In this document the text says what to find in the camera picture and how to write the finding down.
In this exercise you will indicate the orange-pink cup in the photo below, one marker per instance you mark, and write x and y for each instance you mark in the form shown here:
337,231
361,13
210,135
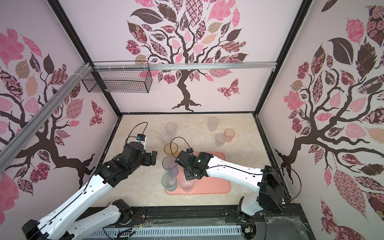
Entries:
229,134

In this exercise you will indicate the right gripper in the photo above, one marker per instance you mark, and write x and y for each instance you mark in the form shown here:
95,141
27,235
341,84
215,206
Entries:
187,176

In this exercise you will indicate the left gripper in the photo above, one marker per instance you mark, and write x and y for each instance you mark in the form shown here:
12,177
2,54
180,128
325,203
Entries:
153,162

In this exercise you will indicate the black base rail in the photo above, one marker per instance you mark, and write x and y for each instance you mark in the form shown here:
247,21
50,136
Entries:
290,224

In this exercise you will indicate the amber plastic cup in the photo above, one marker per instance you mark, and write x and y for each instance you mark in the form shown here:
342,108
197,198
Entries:
171,149

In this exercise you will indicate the white slotted cable duct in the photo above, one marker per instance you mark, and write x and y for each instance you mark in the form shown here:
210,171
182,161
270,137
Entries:
169,233

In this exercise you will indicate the left aluminium rail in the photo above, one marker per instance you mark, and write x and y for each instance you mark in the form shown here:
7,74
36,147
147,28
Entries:
11,150

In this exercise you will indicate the back aluminium rail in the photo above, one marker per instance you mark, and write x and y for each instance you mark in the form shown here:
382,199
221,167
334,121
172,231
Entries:
199,66

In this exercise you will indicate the pink tray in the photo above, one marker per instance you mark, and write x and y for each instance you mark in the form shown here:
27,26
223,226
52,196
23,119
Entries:
205,186

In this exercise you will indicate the teal plastic cup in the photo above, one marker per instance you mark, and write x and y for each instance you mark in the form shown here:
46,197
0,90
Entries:
169,182

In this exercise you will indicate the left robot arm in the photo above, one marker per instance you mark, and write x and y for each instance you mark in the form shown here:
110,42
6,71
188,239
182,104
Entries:
64,223

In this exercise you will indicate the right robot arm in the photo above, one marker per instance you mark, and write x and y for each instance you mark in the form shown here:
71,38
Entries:
266,184

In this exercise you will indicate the aluminium rail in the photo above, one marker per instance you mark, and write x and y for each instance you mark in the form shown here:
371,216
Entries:
199,66
11,150

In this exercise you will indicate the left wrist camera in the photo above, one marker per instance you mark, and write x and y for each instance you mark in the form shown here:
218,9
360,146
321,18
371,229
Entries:
141,138

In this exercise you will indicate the black wire basket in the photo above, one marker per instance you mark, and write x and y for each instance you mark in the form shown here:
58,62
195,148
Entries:
119,77

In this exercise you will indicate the blue-grey plastic cup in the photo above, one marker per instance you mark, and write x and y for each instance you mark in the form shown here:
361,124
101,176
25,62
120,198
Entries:
170,166

